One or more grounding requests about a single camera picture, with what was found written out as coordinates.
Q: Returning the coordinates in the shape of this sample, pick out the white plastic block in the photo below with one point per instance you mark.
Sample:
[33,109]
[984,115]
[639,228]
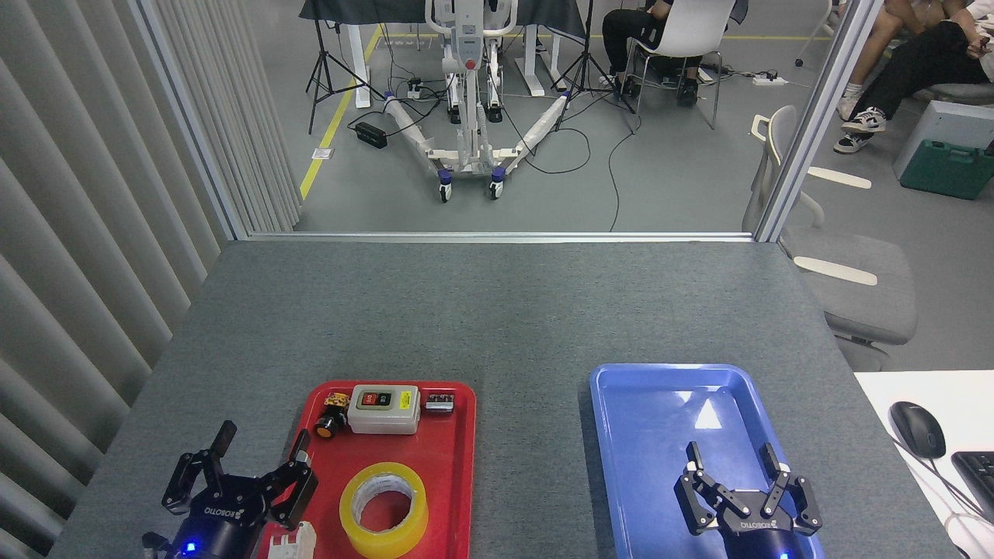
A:
[295,543]

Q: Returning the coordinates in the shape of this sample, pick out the silver table rail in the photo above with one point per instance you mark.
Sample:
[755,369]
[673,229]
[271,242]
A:
[497,237]

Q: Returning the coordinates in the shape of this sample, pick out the grey two-button switch box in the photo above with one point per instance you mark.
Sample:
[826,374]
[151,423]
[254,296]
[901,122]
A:
[384,418]

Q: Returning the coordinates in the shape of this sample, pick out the person in black trousers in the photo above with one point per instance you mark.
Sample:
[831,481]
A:
[924,66]

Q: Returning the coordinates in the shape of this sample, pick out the person with bare legs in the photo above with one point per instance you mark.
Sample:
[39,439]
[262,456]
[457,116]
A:
[885,27]

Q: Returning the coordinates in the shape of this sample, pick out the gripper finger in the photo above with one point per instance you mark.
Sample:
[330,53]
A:
[295,489]
[186,485]
[796,501]
[710,497]

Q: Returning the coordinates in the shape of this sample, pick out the white desk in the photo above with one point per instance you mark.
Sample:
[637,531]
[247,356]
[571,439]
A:
[881,396]

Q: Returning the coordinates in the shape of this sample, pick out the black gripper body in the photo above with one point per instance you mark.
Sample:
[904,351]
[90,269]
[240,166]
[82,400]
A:
[221,524]
[761,539]

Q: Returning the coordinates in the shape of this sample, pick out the black tripod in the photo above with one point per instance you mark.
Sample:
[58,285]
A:
[586,62]
[322,66]

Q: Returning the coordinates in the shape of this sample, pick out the white power strip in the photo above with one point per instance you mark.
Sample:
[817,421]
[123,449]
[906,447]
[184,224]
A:
[769,79]

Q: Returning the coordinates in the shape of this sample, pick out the black power adapter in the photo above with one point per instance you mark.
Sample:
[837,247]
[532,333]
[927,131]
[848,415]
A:
[371,134]

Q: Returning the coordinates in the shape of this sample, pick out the white chair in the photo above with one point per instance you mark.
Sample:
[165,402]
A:
[687,27]

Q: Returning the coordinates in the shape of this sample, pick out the yellow tape roll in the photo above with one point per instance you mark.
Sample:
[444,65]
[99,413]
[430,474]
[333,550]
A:
[359,537]

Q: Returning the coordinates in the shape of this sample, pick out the green plastic case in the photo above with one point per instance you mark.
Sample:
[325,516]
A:
[943,171]

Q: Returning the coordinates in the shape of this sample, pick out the black orange push button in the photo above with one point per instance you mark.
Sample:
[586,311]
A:
[329,423]

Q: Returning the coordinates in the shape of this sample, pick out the silver post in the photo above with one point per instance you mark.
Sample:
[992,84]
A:
[815,116]
[190,124]

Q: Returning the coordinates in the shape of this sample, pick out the red plastic tray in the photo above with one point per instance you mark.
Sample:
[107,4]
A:
[446,473]

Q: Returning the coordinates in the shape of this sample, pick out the black keyboard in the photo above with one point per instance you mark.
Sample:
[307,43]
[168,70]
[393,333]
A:
[980,481]

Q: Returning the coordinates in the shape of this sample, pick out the black computer mouse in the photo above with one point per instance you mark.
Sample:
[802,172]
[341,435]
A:
[918,428]

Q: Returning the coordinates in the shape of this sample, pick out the person on white chair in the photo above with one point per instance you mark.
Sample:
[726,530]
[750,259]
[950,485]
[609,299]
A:
[625,27]

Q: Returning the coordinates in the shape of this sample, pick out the floor socket plate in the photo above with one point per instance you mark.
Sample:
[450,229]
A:
[323,153]

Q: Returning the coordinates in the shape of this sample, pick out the grey office chair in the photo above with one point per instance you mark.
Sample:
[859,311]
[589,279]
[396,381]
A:
[854,295]

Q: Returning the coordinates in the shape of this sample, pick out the white stand on wheels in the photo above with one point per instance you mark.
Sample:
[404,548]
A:
[470,93]

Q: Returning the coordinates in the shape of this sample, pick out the blue plastic tray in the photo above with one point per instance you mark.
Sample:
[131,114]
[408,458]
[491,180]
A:
[644,435]

